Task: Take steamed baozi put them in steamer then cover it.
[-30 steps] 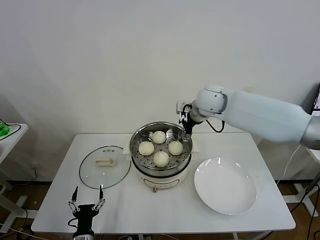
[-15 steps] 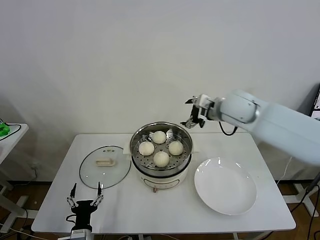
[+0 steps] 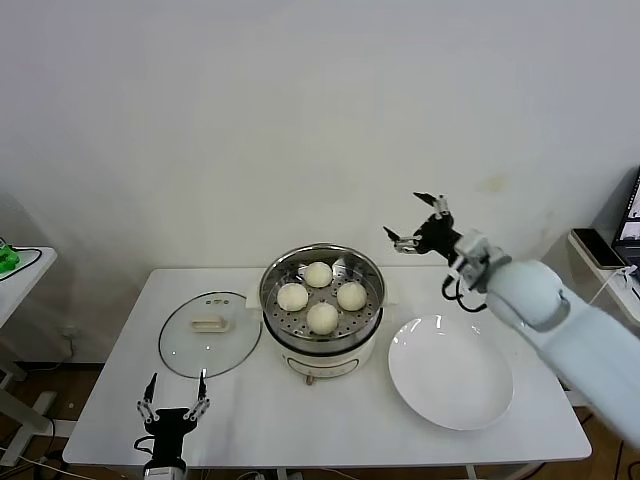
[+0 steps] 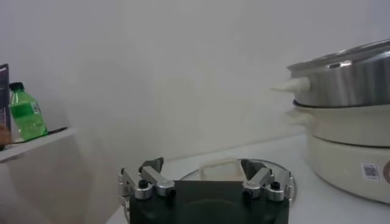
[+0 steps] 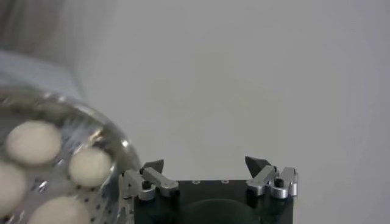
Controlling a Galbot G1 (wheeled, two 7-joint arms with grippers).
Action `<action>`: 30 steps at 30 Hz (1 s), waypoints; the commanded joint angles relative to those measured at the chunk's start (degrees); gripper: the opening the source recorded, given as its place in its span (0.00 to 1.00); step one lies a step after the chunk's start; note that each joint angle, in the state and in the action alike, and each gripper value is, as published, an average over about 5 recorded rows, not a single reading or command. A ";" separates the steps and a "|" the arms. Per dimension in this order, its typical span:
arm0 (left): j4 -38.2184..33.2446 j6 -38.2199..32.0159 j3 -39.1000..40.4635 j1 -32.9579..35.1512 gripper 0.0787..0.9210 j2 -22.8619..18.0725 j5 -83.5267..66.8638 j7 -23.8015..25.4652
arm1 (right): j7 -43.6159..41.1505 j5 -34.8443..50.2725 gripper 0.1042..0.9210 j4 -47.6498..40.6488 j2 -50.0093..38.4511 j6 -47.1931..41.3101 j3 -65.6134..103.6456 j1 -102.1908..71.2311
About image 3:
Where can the stainless steel steamer basket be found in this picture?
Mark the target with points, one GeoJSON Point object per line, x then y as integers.
{"type": "Point", "coordinates": [355, 327]}

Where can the large white round plate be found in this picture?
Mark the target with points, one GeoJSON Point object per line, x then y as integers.
{"type": "Point", "coordinates": [450, 370]}

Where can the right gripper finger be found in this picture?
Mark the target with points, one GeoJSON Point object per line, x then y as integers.
{"type": "Point", "coordinates": [402, 241]}
{"type": "Point", "coordinates": [432, 199]}

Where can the round glass pot lid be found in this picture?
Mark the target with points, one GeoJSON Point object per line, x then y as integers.
{"type": "Point", "coordinates": [210, 350]}

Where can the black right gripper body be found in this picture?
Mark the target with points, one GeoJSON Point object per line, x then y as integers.
{"type": "Point", "coordinates": [437, 234]}

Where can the green plastic bottle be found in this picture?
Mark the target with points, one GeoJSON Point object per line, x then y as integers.
{"type": "Point", "coordinates": [7, 257]}

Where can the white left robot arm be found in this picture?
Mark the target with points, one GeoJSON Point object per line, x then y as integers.
{"type": "Point", "coordinates": [165, 471]}

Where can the white steamed baozi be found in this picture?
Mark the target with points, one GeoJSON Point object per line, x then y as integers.
{"type": "Point", "coordinates": [318, 274]}
{"type": "Point", "coordinates": [351, 296]}
{"type": "Point", "coordinates": [293, 296]}
{"type": "Point", "coordinates": [322, 318]}

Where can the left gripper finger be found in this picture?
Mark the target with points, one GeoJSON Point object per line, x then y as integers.
{"type": "Point", "coordinates": [150, 391]}
{"type": "Point", "coordinates": [202, 387]}

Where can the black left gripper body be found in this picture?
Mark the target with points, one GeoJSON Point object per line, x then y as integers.
{"type": "Point", "coordinates": [167, 430]}

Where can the white side table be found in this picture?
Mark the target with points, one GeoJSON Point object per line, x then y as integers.
{"type": "Point", "coordinates": [634, 296]}
{"type": "Point", "coordinates": [20, 295]}

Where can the black phone tan case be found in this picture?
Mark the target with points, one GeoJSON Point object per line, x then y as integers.
{"type": "Point", "coordinates": [599, 247]}

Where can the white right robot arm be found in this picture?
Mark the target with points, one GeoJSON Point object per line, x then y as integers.
{"type": "Point", "coordinates": [525, 290]}

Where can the cream electric cooking pot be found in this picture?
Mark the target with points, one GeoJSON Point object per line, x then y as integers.
{"type": "Point", "coordinates": [325, 367]}

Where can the white wall socket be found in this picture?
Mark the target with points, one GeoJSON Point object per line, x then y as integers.
{"type": "Point", "coordinates": [67, 330]}

